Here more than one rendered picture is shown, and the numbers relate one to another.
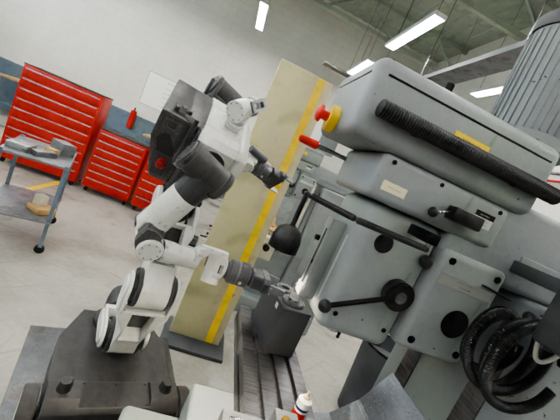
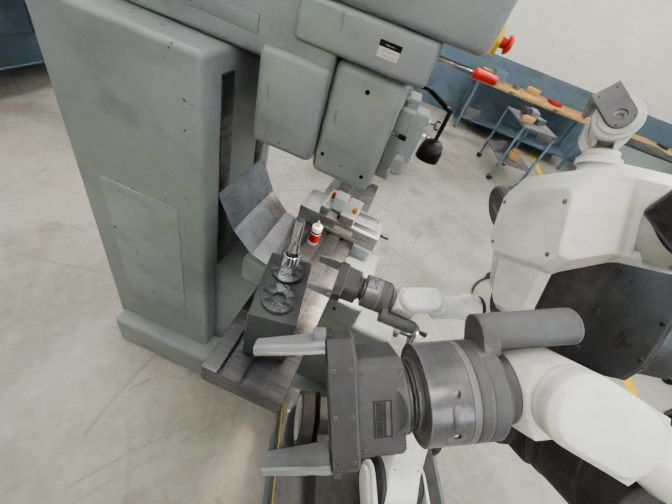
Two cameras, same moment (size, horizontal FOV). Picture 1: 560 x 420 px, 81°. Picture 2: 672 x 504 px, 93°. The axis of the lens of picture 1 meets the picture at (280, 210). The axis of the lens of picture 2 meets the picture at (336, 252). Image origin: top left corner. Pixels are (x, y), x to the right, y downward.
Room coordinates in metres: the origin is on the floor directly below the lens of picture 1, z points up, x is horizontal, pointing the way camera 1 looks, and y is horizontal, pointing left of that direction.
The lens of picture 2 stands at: (1.73, 0.06, 1.81)
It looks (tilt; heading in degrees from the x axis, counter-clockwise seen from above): 42 degrees down; 195
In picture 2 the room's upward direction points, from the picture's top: 21 degrees clockwise
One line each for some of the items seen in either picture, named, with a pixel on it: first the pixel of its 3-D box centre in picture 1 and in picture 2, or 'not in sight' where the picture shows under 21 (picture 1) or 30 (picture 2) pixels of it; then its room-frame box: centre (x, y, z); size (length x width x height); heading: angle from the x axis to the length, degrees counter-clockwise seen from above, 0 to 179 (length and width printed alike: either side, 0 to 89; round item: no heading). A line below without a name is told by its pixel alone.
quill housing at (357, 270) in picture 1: (363, 264); (361, 122); (0.83, -0.25, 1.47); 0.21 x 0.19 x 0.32; 12
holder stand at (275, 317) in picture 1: (279, 315); (278, 304); (1.24, -0.17, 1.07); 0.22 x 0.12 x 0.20; 23
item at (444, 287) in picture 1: (424, 288); (303, 97); (0.87, -0.44, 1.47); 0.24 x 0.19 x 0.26; 12
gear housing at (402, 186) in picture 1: (413, 195); (374, 35); (0.84, -0.29, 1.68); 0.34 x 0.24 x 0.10; 102
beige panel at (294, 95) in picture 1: (247, 213); not in sight; (2.52, 0.22, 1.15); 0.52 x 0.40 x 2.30; 102
